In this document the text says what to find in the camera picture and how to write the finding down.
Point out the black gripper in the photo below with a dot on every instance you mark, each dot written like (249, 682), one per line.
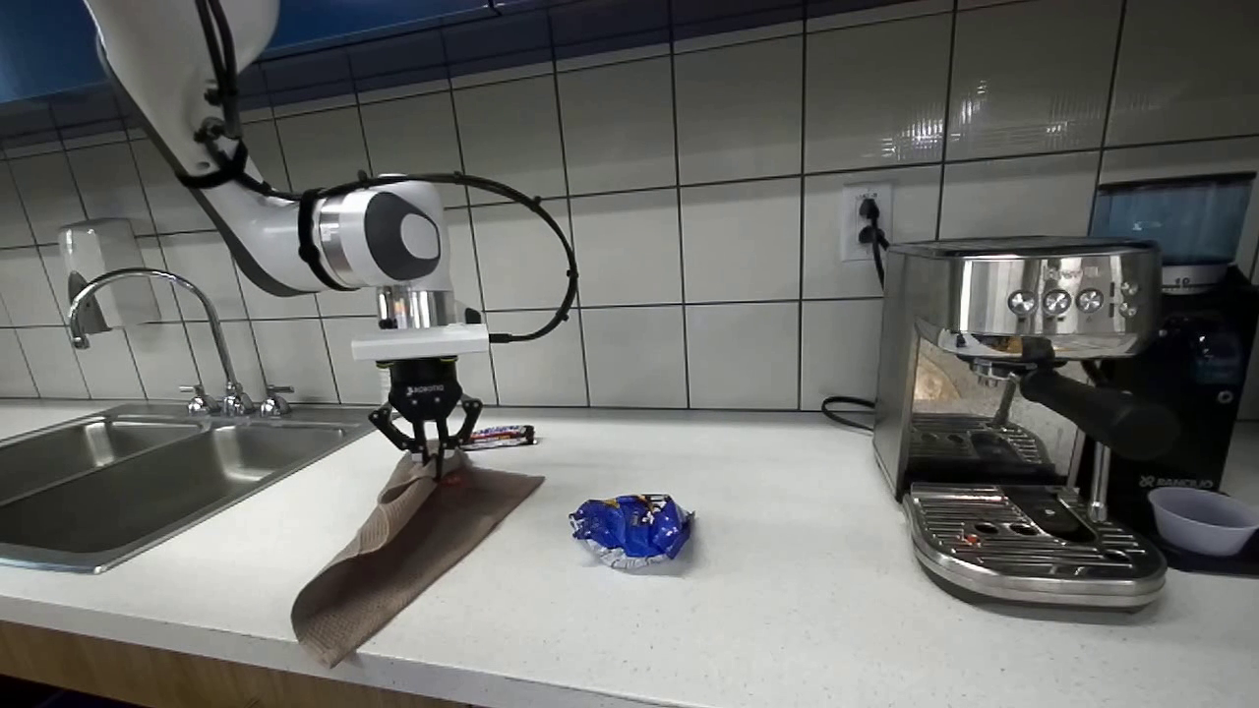
(431, 392)

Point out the brown towel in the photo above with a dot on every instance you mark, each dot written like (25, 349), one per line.
(423, 523)

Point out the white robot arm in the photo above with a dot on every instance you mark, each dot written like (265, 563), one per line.
(178, 63)

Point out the dark candy bar wrapper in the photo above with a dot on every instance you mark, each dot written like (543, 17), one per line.
(499, 437)

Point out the chrome faucet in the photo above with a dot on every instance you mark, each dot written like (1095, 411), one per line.
(178, 345)

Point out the blue crumpled snack bag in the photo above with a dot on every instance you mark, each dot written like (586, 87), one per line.
(633, 531)

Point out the stainless steel sink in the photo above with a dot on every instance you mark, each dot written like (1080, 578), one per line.
(96, 488)

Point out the stainless espresso machine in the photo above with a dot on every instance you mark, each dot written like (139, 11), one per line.
(994, 426)

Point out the purple plastic cup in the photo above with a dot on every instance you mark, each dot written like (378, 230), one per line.
(1201, 521)

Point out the black coffee grinder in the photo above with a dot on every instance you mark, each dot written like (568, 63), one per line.
(1201, 350)

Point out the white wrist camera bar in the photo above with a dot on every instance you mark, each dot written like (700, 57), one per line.
(418, 345)

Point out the wall paper towel holder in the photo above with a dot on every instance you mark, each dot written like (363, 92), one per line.
(109, 244)

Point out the white wall outlet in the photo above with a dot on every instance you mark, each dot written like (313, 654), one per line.
(860, 206)

